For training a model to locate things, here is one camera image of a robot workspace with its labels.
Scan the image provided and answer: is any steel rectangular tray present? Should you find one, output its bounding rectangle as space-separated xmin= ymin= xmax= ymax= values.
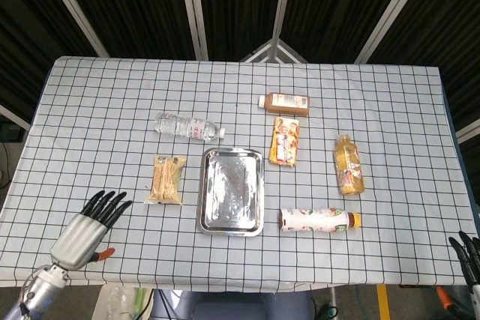
xmin=196 ymin=147 xmax=266 ymax=237

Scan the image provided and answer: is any checked white tablecloth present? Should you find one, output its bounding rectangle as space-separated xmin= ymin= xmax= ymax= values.
xmin=0 ymin=55 xmax=480 ymax=293

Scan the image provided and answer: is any orange snack packet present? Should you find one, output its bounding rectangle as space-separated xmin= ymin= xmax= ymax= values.
xmin=267 ymin=116 xmax=302 ymax=168

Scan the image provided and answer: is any brown drink bottle white cap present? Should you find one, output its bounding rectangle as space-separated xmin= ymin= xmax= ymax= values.
xmin=257 ymin=92 xmax=311 ymax=117

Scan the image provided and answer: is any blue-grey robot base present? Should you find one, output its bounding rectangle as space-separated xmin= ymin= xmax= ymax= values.
xmin=149 ymin=289 xmax=315 ymax=320

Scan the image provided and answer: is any white labelled bottle orange cap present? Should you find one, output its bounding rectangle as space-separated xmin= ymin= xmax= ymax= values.
xmin=277 ymin=207 xmax=362 ymax=235

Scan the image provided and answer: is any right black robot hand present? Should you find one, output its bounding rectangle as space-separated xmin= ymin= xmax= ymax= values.
xmin=448 ymin=231 xmax=480 ymax=288

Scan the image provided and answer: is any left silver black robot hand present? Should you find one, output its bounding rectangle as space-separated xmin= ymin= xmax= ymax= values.
xmin=49 ymin=190 xmax=133 ymax=271

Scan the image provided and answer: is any beige snack packet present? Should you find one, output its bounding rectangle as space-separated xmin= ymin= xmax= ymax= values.
xmin=144 ymin=154 xmax=188 ymax=206

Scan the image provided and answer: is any white folding screen frame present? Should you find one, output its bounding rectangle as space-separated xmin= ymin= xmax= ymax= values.
xmin=0 ymin=0 xmax=480 ymax=145

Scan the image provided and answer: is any clear water bottle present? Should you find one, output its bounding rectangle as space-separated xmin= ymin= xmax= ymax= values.
xmin=154 ymin=111 xmax=227 ymax=142

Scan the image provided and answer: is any yellow juice bottle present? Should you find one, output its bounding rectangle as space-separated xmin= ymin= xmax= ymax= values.
xmin=334 ymin=133 xmax=366 ymax=196

